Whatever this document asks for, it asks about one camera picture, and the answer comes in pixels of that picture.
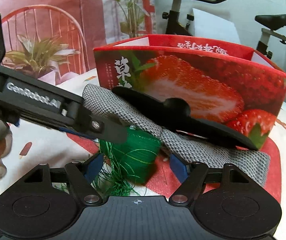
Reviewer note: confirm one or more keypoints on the green tassel pouch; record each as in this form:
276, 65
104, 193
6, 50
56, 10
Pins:
127, 164

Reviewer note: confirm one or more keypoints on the red strawberry cardboard box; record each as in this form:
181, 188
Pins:
228, 83

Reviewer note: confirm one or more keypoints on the white leaning board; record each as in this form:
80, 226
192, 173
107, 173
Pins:
210, 26

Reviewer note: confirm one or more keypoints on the black flat sole piece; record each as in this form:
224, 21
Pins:
174, 114

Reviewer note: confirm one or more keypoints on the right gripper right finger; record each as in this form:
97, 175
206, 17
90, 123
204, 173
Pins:
191, 176

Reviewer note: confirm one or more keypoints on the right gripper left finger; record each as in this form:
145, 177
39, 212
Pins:
81, 175

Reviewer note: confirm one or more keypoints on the black exercise bike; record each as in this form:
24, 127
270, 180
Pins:
241, 12

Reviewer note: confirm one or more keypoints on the pink printed backdrop cloth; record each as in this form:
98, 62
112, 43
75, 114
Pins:
53, 40

